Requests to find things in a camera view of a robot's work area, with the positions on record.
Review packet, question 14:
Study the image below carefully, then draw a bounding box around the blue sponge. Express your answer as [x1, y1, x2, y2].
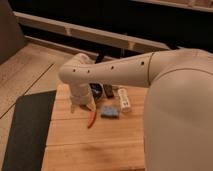
[101, 106, 119, 118]

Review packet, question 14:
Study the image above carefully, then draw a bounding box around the dark small box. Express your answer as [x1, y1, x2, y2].
[103, 84, 114, 98]

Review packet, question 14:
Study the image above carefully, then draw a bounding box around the black floor mat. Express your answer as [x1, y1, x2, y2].
[1, 90, 56, 171]

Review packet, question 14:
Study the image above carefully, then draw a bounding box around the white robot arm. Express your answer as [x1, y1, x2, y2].
[59, 48, 213, 171]

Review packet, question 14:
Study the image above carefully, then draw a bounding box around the wooden table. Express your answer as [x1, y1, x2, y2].
[41, 84, 147, 171]

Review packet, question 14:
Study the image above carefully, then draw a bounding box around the white wooden shelf rail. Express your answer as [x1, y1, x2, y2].
[15, 12, 169, 53]

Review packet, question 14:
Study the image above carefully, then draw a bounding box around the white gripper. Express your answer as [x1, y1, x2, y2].
[69, 84, 95, 111]

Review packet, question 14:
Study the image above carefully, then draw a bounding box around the dark ceramic bowl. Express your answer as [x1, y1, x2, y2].
[90, 84, 103, 101]

